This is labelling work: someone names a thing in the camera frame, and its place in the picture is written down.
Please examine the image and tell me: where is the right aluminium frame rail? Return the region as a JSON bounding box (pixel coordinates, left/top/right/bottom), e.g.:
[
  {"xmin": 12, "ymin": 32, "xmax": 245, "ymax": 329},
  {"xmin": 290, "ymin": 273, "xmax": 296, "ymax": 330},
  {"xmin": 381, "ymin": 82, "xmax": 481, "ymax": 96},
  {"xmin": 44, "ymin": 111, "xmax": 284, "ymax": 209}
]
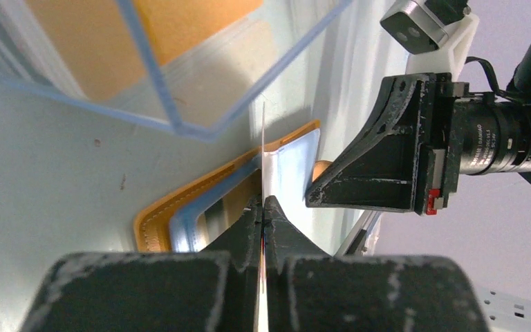
[{"xmin": 474, "ymin": 286, "xmax": 531, "ymax": 331}]

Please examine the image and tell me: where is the clear plastic card tray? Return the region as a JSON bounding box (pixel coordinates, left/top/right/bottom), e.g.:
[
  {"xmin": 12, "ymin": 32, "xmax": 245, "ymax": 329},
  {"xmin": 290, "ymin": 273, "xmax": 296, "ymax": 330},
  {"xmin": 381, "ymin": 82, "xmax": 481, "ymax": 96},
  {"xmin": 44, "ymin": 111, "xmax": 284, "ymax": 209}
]
[{"xmin": 0, "ymin": 1, "xmax": 349, "ymax": 140}]

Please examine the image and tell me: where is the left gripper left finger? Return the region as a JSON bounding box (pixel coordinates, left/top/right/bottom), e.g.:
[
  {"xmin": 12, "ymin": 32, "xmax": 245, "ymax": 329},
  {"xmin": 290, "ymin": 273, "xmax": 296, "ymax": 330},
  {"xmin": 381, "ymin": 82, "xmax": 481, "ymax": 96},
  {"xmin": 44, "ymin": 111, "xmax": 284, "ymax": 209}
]
[{"xmin": 21, "ymin": 196, "xmax": 262, "ymax": 331}]

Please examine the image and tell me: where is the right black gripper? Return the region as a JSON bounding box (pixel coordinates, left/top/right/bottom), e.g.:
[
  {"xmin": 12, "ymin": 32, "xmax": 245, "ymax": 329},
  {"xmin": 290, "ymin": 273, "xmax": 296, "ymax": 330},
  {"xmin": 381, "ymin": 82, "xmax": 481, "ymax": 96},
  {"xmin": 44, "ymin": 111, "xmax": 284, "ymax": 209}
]
[{"xmin": 305, "ymin": 44, "xmax": 531, "ymax": 215}]

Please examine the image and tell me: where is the orange leather card holder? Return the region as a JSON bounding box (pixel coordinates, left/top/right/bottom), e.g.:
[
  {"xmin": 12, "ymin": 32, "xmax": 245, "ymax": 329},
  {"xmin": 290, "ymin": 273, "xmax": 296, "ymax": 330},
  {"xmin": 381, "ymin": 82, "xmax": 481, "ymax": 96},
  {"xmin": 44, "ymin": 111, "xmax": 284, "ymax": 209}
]
[{"xmin": 133, "ymin": 120, "xmax": 320, "ymax": 252}]

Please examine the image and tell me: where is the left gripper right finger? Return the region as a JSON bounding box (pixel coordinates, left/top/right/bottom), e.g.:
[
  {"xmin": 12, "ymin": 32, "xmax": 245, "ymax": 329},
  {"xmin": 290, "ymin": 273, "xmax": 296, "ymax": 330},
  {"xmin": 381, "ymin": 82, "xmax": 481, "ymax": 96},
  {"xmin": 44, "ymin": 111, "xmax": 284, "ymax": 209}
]
[{"xmin": 263, "ymin": 196, "xmax": 488, "ymax": 331}]

